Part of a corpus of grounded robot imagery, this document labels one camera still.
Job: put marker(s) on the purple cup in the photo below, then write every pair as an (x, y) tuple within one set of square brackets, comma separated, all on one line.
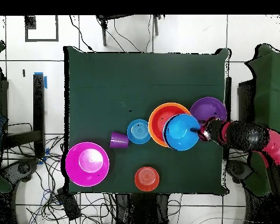
[(119, 140)]

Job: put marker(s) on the small blue bowl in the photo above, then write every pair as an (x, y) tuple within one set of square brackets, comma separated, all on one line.
[(138, 131)]

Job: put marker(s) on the dark green table cloth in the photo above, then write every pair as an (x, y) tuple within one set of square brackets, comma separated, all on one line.
[(130, 70)]

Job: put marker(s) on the grey square floor frame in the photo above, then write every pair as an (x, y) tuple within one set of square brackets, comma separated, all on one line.
[(42, 40)]

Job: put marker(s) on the large blue bowl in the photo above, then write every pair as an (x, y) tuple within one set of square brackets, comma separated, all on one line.
[(179, 133)]

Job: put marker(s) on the small red-orange bowl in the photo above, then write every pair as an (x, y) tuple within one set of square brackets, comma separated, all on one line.
[(147, 178)]

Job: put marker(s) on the large pink bowl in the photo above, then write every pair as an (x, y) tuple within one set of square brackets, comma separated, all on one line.
[(87, 164)]

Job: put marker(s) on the black metal stand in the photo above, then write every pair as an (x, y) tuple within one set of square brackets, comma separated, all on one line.
[(38, 105)]

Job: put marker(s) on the black power strip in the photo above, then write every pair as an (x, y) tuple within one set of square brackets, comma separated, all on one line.
[(70, 206)]

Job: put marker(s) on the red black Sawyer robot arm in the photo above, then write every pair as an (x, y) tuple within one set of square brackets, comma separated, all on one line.
[(247, 135)]

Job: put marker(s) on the wide red-orange bowl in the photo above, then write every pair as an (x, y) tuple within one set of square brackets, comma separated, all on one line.
[(161, 116)]

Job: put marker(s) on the large orange bowl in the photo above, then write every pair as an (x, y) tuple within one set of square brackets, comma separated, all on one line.
[(151, 126)]

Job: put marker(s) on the black camera tripod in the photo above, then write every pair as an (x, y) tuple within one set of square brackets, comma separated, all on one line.
[(104, 35)]

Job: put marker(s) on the wide purple bowl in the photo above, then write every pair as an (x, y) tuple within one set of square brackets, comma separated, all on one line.
[(207, 108)]

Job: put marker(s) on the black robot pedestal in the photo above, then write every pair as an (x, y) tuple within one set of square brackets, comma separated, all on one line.
[(142, 205)]

